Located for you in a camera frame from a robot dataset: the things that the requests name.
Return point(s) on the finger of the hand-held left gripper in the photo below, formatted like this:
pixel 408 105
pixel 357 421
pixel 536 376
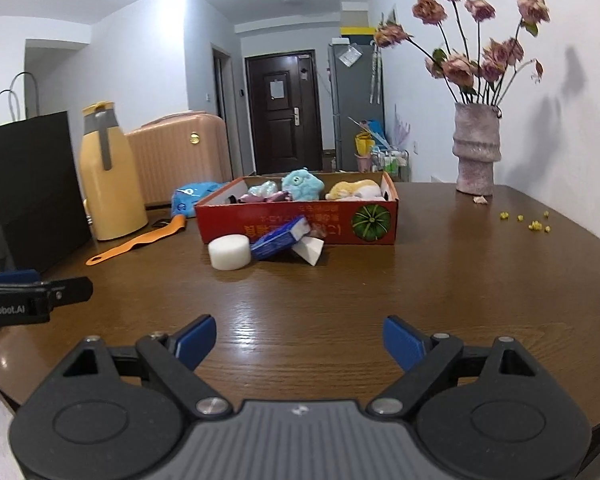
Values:
pixel 17 276
pixel 72 290

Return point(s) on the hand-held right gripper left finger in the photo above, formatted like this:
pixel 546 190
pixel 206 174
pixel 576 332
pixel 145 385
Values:
pixel 200 340

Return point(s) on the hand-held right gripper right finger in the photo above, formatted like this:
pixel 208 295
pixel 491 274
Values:
pixel 402 342

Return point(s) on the red cardboard box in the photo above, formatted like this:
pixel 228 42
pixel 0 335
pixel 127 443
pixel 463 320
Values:
pixel 300 220

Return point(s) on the pink satin scrunchie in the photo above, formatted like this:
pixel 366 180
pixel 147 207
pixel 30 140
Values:
pixel 267 198

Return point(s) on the yellow plush toy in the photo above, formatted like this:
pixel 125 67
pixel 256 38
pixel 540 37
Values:
pixel 350 189

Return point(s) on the light blue plush toy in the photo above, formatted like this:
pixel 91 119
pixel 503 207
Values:
pixel 302 185

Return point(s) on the white round sponge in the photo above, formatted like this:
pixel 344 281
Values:
pixel 229 252

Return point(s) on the black paper bag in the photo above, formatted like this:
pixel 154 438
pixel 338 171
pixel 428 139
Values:
pixel 30 185

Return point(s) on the yellow thermos jug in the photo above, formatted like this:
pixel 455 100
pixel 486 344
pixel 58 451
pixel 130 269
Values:
pixel 112 185

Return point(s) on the blue packet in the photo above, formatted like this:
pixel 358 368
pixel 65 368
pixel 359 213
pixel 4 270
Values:
pixel 277 240

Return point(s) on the white triangular sponge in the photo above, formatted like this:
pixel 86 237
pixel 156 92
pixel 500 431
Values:
pixel 310 250

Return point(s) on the blue tissue pack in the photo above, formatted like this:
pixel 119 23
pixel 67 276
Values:
pixel 195 192

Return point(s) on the crumpled plastic bag in box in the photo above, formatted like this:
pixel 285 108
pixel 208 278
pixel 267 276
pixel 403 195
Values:
pixel 263 188

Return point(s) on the pink suitcase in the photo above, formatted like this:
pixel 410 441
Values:
pixel 180 160

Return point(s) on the scattered yellow crumbs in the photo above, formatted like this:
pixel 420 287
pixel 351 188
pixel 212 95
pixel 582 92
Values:
pixel 534 225

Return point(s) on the storage rack with bottles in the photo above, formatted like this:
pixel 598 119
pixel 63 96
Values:
pixel 387 162

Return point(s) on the pink bucket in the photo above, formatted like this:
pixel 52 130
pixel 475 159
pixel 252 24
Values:
pixel 364 163

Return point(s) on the yellow bucket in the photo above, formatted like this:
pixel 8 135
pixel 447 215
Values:
pixel 364 146

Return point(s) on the pink textured vase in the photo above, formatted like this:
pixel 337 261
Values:
pixel 475 155

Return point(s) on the dark brown door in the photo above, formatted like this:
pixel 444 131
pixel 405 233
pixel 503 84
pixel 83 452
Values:
pixel 280 130

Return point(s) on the interior side door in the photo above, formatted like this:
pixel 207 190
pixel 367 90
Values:
pixel 221 110

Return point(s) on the grey refrigerator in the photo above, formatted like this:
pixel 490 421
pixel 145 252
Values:
pixel 352 110

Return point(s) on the paper notice on door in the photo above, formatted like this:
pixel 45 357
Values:
pixel 276 89

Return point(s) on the hanging strips on refrigerator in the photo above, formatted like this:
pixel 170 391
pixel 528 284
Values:
pixel 376 75

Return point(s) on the dried pink roses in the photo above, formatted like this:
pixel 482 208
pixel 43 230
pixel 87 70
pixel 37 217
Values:
pixel 457 67

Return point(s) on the paper sheet on refrigerator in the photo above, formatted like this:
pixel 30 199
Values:
pixel 350 55

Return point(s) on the yellow box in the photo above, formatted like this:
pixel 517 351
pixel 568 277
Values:
pixel 357 30

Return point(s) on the purple flower wall sticker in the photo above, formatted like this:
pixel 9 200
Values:
pixel 402 127

